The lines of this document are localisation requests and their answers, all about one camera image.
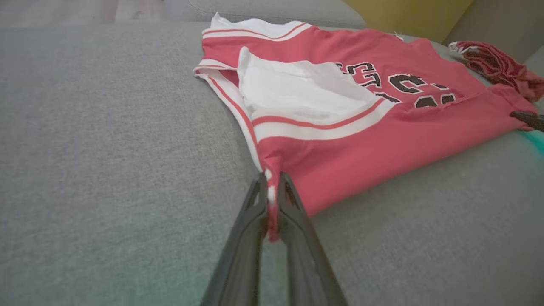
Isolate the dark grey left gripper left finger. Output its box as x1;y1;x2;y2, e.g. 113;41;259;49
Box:
201;172;270;306

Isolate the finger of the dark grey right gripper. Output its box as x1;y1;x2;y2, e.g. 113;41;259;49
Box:
510;110;544;132

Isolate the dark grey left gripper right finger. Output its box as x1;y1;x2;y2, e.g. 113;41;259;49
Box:
276;171;349;306

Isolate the red white basketball jersey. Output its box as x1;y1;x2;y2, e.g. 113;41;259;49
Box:
193;13;540;243

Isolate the folded red garment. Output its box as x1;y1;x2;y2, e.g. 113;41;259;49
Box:
449;40;544;102

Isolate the grey sofa back cushion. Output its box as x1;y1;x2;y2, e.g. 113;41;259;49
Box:
444;0;544;64

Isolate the yellow sofa backrest cushion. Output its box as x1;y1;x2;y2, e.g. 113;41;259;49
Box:
342;0;475;43

